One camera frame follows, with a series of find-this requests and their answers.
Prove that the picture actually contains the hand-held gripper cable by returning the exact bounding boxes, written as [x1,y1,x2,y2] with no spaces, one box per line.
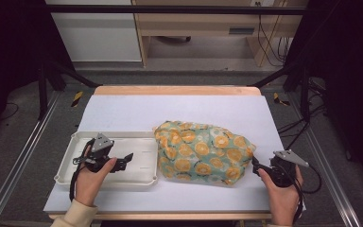
[291,163,323,223]
[68,137,96,202]

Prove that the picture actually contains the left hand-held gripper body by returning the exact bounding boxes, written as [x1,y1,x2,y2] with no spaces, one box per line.
[73,131,121,174]

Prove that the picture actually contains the left hand-held gripper cable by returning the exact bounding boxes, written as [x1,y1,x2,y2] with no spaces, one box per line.
[68,137,96,202]

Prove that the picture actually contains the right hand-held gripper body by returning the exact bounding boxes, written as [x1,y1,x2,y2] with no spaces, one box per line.
[268,149,310,189]

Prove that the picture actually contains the black floor cables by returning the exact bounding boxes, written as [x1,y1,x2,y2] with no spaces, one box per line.
[276,77,329,150]

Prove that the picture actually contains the black horizontal frame bar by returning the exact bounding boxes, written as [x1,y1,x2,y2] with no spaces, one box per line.
[43,4,307,16]

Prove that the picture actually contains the black hanging cables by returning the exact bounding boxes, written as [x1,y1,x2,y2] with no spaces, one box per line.
[254,1,293,68]

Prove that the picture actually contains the cream plastic tray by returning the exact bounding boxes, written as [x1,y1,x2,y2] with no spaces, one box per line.
[53,130,160,192]

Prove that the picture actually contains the person's right hand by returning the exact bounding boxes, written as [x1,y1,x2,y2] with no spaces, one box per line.
[257,164,304,227]

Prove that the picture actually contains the light wooden desk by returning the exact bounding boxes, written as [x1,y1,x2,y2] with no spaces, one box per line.
[131,0,310,68]

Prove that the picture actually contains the yellow black tape piece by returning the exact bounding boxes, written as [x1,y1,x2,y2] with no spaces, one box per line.
[271,92,291,108]
[70,90,85,109]

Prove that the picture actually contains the orange-slice print cloth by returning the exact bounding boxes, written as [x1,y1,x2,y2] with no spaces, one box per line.
[153,119,257,187]

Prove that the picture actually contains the black floor cable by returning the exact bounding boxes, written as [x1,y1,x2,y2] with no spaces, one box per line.
[0,101,21,121]

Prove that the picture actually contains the black metal stand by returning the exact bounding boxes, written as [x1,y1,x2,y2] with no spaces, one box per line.
[37,58,103,121]
[251,61,314,123]

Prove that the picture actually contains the person's left hand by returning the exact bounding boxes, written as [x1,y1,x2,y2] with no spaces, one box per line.
[75,145,118,208]

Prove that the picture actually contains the aluminium rail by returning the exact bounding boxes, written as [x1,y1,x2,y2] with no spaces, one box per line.
[0,90,61,227]
[286,92,363,227]

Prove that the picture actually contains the right hand-held gripper cable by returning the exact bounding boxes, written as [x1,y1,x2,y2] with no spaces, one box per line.
[291,163,323,223]

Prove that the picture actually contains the black curtain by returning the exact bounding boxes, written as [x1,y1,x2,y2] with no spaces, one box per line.
[285,0,363,193]
[0,0,75,140]

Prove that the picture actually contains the white cabinet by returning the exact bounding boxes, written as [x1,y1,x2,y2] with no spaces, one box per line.
[44,0,143,63]

